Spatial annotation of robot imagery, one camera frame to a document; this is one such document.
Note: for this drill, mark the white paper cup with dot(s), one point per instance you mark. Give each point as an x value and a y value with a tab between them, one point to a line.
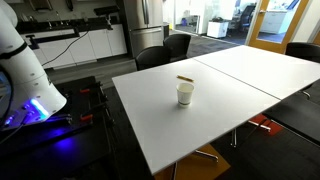
184	94

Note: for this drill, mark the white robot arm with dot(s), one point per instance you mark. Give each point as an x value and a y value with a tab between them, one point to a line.
23	76

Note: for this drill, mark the brown wooden pencil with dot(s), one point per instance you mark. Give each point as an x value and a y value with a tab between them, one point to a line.
185	78

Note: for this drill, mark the metal table leg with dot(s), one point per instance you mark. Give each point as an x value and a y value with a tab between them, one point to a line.
206	155
234	137

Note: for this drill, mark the white storage box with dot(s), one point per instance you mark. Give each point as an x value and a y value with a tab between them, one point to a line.
217	29

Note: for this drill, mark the white kitchen cabinets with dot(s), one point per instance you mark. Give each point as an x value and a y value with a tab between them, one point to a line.
83	46

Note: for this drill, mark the black robot stand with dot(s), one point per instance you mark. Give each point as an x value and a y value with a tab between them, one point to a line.
66	140

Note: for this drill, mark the red floor object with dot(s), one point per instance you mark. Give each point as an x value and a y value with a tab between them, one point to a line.
265	124

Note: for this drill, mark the dark office chair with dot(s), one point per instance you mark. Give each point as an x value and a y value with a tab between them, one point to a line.
246	16

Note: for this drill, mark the black kitchen countertop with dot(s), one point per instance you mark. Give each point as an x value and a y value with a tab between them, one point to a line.
63	25

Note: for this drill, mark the black mounting bar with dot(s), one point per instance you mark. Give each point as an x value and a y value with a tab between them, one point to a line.
50	37

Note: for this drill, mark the orange wooden glass door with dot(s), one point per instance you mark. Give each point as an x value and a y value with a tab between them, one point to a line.
276	23

